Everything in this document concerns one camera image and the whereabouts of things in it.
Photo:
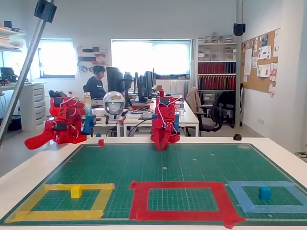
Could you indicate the red cube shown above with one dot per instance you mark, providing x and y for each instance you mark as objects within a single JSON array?
[{"x": 101, "y": 142}]

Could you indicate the red follower robot arm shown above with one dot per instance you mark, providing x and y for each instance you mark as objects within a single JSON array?
[{"x": 165, "y": 112}]

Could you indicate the red tape square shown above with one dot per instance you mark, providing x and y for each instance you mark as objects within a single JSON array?
[{"x": 177, "y": 184}]

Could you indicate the yellow cube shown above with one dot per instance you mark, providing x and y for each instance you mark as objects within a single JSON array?
[{"x": 76, "y": 191}]

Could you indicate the blue cube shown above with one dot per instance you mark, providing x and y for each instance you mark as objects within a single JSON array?
[{"x": 264, "y": 192}]

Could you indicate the yellow tape square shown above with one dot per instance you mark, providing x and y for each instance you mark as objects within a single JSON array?
[{"x": 60, "y": 214}]

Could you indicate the blue tape square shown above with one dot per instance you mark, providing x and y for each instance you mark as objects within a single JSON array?
[{"x": 271, "y": 208}]

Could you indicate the blue table clamp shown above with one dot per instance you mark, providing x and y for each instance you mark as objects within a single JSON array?
[
  {"x": 176, "y": 122},
  {"x": 88, "y": 123}
]

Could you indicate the green cutting mat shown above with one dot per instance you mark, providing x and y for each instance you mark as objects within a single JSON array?
[{"x": 168, "y": 163}]

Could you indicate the white office desk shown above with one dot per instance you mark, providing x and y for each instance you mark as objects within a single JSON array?
[
  {"x": 190, "y": 117},
  {"x": 99, "y": 122}
]

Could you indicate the clear water bottle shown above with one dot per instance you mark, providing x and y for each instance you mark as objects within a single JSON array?
[{"x": 181, "y": 107}]

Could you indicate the beige jacket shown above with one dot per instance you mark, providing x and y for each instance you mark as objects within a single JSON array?
[{"x": 193, "y": 98}]

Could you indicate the black office chair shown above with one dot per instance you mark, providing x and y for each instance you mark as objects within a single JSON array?
[{"x": 216, "y": 112}]

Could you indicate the wide black computer monitor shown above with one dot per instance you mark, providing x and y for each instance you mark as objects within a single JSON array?
[{"x": 114, "y": 79}]

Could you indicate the small black round object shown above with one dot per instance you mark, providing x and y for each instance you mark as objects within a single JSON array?
[{"x": 237, "y": 137}]

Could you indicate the large bright window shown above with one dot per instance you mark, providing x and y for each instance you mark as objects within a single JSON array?
[{"x": 151, "y": 57}]

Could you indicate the colourful tumbler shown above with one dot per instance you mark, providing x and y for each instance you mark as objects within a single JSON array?
[{"x": 87, "y": 105}]

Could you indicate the seated person in dark sweater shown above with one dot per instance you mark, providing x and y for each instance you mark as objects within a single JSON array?
[{"x": 94, "y": 86}]

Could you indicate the white shelf with red binders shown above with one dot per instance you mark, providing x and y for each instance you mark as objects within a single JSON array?
[{"x": 216, "y": 69}]

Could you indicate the vertical grey pole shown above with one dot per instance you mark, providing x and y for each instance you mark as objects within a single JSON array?
[{"x": 239, "y": 72}]

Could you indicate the cork notice board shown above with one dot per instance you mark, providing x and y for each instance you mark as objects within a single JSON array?
[{"x": 254, "y": 82}]

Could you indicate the small bright window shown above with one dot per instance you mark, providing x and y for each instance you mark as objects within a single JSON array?
[{"x": 56, "y": 58}]

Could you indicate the white drawer cabinet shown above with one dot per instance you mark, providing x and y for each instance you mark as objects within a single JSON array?
[{"x": 33, "y": 105}]

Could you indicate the black pole clamp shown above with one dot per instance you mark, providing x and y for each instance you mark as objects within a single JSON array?
[
  {"x": 239, "y": 29},
  {"x": 45, "y": 10}
]

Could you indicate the green plant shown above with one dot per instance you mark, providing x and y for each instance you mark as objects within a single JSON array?
[{"x": 302, "y": 154}]

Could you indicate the slanted aluminium pole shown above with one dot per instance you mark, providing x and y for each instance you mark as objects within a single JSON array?
[{"x": 24, "y": 69}]

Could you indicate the black bench equipment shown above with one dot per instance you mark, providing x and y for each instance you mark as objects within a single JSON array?
[{"x": 7, "y": 74}]

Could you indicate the white wall socket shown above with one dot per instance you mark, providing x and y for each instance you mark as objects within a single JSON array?
[{"x": 261, "y": 121}]

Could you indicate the wall tool board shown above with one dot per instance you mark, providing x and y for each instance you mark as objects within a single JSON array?
[{"x": 92, "y": 56}]

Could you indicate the white wall shelf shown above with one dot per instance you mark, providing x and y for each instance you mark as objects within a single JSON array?
[{"x": 10, "y": 38}]

